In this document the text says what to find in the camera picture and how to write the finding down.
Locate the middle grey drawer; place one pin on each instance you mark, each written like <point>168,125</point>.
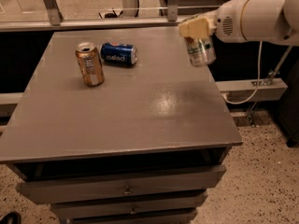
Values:
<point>130,205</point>

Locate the bottom grey drawer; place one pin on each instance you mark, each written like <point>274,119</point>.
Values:
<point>179,216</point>

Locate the white green 7up can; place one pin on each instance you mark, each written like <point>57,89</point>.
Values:
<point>201,51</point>

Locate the metal window railing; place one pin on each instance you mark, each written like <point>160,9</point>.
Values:
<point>37,15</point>

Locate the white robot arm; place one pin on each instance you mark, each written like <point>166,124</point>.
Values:
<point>240,21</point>

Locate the top grey drawer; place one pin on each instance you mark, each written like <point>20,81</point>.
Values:
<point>121,185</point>

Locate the black shoe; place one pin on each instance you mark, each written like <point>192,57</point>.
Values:
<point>11,218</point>

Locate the grey drawer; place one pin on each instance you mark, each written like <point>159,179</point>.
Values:
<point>121,185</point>
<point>130,205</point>
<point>179,216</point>

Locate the orange gold soda can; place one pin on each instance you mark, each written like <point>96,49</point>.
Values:
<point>90,64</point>

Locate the grey drawer cabinet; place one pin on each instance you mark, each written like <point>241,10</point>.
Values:
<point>159,114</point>

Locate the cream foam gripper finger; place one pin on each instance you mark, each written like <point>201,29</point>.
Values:
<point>199,26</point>

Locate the blue pepsi can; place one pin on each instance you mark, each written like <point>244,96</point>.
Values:
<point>118,53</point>

